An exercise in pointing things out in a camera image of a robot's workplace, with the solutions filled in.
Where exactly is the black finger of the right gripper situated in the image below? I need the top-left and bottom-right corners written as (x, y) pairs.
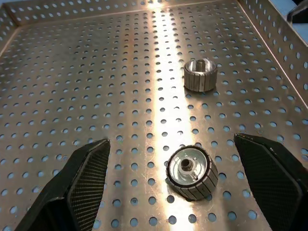
top-left (286, 0), bottom-right (308, 24)

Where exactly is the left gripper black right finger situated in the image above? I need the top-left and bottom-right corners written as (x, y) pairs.
top-left (234, 133), bottom-right (308, 231)

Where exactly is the blue plastic table cover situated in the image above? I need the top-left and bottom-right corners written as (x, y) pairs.
top-left (292, 23), bottom-right (308, 46)

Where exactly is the perforated steel tray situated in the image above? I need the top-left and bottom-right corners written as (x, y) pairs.
top-left (0, 0), bottom-right (308, 231)

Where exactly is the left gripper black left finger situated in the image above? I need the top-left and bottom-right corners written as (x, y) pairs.
top-left (14, 139), bottom-right (111, 231)

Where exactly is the ribbed metal roller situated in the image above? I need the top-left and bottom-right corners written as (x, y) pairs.
top-left (165, 145), bottom-right (219, 202)
top-left (184, 59), bottom-right (218, 92)

